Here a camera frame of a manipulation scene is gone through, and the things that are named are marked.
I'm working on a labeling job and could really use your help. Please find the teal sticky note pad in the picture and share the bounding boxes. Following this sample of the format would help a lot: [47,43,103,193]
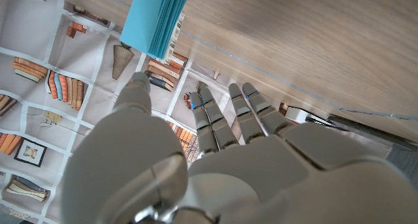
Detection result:
[119,0,191,65]

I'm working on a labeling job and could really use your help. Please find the printed bookshelf backdrop cloth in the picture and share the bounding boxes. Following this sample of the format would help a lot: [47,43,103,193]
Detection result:
[0,0,327,224]

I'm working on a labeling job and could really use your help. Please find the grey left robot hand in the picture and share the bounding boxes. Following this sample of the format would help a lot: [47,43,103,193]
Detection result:
[60,71,418,224]

